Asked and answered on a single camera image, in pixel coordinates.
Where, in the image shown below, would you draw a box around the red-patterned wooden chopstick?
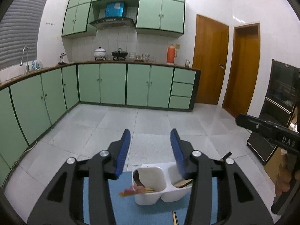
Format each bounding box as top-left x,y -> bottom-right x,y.
174,179 -> 193,188

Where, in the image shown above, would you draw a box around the red-ended wooden chopstick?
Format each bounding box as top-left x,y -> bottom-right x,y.
175,180 -> 193,188
118,189 -> 154,197

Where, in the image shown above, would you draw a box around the plain wooden chopstick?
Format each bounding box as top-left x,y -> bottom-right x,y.
138,186 -> 154,193
172,211 -> 179,225

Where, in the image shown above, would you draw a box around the black chopstick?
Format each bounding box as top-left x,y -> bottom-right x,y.
220,151 -> 232,161

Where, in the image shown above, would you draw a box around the orange-ended wooden chopstick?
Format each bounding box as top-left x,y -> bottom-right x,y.
124,185 -> 144,193

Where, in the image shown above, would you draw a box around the black plastic spoon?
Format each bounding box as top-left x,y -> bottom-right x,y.
133,170 -> 145,188

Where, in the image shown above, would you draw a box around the green lower kitchen cabinets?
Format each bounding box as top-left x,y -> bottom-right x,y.
1,61 -> 201,184

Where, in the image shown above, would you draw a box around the green kitchen cabinets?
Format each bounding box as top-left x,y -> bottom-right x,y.
61,0 -> 186,38
1,61 -> 201,184

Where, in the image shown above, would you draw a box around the chrome kitchen faucet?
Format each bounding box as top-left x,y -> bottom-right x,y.
19,46 -> 30,74

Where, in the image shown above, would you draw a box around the green upper kitchen cabinets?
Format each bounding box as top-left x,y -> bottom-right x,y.
61,0 -> 186,38

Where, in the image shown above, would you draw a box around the person's hand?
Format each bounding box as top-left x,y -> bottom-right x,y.
274,148 -> 294,198

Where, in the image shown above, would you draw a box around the cardboard box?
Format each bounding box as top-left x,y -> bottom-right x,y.
263,107 -> 300,183

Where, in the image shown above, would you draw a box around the black glass cabinet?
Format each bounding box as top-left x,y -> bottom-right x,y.
247,59 -> 299,165

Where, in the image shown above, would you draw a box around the blue felt table mat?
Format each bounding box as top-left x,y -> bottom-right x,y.
82,171 -> 219,225

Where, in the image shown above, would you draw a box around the white double utensil holder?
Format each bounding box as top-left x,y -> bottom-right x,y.
134,162 -> 192,206

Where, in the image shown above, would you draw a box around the right wooden door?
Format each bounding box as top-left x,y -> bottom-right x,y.
222,23 -> 260,117

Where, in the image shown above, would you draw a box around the wooden door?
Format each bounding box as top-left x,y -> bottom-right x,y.
222,23 -> 260,117
192,14 -> 229,105

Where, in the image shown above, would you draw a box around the left wooden door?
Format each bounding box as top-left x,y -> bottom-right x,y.
192,14 -> 229,105

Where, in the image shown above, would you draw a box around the glass jar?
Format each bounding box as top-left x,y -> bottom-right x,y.
184,59 -> 190,68

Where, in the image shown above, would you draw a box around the orange thermos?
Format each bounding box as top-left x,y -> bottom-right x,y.
166,44 -> 177,64

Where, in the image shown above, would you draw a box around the white cooking pot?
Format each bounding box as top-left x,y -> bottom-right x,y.
94,47 -> 106,60

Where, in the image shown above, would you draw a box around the black wok on stove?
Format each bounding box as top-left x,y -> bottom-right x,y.
111,48 -> 128,60

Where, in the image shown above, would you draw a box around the glass jars on counter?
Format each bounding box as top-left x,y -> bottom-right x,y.
129,52 -> 155,62

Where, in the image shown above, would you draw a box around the black range hood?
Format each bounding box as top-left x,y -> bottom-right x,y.
89,17 -> 135,30

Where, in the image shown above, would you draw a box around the grey window blind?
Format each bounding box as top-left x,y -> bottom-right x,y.
1,0 -> 47,69

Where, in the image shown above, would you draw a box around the blue box above hood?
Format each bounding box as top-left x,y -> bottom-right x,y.
105,1 -> 127,17

